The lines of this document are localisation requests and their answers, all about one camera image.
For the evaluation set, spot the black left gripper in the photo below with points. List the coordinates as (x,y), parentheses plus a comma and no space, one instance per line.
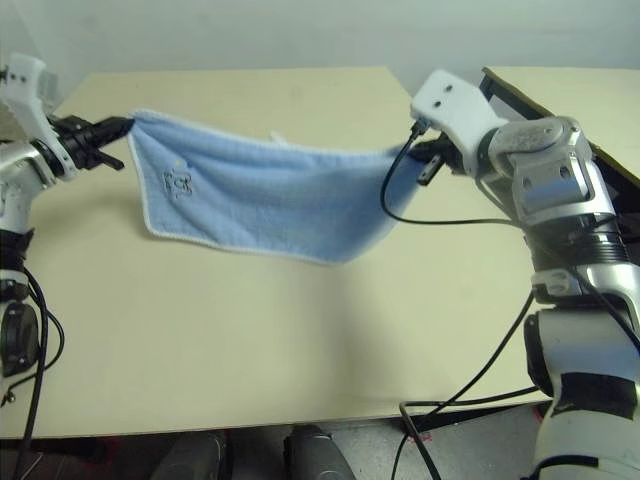
(80,140)

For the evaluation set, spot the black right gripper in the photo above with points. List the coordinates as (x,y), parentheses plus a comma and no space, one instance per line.
(429,172)

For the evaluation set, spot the light blue terry towel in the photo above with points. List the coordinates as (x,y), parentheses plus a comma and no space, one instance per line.
(275,200)

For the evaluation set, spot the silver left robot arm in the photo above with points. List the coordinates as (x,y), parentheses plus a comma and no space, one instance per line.
(20,165)

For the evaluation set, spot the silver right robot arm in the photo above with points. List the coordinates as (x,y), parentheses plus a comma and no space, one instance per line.
(550,190)

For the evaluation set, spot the red floor tape corner mark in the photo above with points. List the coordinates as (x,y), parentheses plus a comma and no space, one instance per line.
(422,437)
(539,414)

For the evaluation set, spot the grey right robot foot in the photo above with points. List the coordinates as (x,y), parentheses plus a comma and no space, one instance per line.
(315,455)

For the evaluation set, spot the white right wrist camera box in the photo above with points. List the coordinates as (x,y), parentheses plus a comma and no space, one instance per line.
(450,100)

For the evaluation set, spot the beige side table black frame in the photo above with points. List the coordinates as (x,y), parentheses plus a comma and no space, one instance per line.
(575,85)

